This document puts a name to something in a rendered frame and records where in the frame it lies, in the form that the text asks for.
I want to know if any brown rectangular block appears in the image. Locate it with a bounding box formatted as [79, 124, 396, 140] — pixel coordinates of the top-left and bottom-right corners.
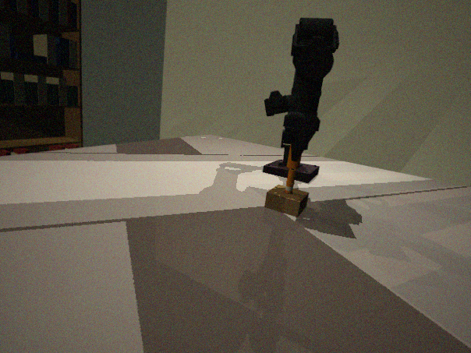
[264, 185, 309, 217]

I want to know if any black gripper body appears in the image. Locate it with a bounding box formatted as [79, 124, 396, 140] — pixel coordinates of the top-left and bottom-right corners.
[283, 83, 322, 131]

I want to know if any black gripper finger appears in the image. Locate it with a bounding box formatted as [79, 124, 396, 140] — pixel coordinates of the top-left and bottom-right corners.
[285, 127, 316, 161]

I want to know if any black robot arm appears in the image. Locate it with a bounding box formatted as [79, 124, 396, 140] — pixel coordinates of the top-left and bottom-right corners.
[264, 18, 339, 166]

